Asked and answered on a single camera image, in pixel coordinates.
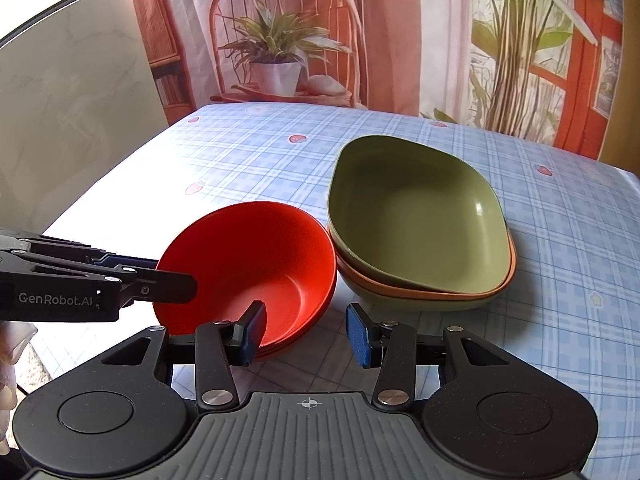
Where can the green square bowl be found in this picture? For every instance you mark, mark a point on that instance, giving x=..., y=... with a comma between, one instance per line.
x=410, y=210
x=425, y=303

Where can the red round bowl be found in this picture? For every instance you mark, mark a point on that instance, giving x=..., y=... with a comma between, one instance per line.
x=250, y=260
x=300, y=338

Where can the person's left hand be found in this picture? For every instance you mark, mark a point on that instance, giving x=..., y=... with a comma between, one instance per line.
x=15, y=345

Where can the printed backdrop cloth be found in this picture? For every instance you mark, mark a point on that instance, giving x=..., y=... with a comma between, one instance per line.
x=400, y=35

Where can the orange square bowl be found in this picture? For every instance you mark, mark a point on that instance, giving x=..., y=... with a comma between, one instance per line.
x=511, y=266

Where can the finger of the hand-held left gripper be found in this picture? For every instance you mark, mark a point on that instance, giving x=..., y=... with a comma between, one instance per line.
x=165, y=287
x=125, y=261

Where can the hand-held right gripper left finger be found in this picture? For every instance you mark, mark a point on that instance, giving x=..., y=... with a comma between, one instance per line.
x=256, y=332

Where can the blue checkered tablecloth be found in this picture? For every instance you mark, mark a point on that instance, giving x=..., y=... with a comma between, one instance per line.
x=550, y=310

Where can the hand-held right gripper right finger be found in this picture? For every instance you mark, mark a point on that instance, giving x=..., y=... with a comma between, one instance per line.
x=358, y=335

